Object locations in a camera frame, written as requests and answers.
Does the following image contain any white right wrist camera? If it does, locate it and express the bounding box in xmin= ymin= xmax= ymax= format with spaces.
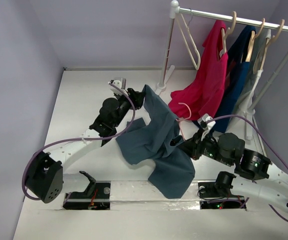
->
xmin=198 ymin=113 xmax=216 ymax=141

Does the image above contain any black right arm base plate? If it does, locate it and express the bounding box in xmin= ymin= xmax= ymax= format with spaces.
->
xmin=197 ymin=181 xmax=247 ymax=210

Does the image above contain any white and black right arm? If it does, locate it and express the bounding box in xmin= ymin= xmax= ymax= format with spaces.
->
xmin=179 ymin=131 xmax=288 ymax=213

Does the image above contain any pink wire hanger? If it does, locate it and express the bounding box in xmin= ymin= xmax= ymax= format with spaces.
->
xmin=177 ymin=102 xmax=192 ymax=140

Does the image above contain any magenta red t-shirt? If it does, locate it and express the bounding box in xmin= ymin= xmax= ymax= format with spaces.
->
xmin=168 ymin=20 xmax=228 ymax=121

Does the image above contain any wooden hanger with red shirt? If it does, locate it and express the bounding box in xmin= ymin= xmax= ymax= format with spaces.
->
xmin=219 ymin=11 xmax=237 ymax=58

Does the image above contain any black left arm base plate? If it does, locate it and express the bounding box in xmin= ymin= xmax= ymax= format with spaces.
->
xmin=62 ymin=170 xmax=111 ymax=211

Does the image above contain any wooden hanger with grey shirt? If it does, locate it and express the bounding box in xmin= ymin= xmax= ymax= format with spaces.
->
xmin=253 ymin=19 xmax=285 ymax=73

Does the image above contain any white clothes rack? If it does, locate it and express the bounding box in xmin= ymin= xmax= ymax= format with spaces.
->
xmin=155 ymin=0 xmax=288 ymax=133

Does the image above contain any wooden hanger with navy shirt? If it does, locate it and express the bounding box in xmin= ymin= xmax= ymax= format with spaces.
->
xmin=245 ymin=18 xmax=266 ymax=62

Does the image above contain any pale grey-green t-shirt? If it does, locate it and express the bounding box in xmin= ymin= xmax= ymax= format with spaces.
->
xmin=233 ymin=28 xmax=272 ymax=116

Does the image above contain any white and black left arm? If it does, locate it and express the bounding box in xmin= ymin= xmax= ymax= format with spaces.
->
xmin=21 ymin=85 xmax=145 ymax=204

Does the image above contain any teal blue t-shirt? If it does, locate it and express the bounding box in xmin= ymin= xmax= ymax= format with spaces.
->
xmin=116 ymin=85 xmax=195 ymax=199

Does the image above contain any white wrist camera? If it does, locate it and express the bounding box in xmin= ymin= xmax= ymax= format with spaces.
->
xmin=108 ymin=77 xmax=126 ymax=96
xmin=198 ymin=113 xmax=216 ymax=141

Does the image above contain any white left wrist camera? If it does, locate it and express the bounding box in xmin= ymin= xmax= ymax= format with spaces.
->
xmin=108 ymin=77 xmax=126 ymax=96

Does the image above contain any navy blue t-shirt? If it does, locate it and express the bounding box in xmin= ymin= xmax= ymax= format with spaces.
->
xmin=208 ymin=24 xmax=257 ymax=134

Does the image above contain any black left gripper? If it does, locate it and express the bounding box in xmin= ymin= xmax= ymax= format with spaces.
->
xmin=112 ymin=88 xmax=144 ymax=128

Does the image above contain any cream plastic hanger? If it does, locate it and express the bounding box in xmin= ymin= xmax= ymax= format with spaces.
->
xmin=175 ymin=13 xmax=201 ymax=71

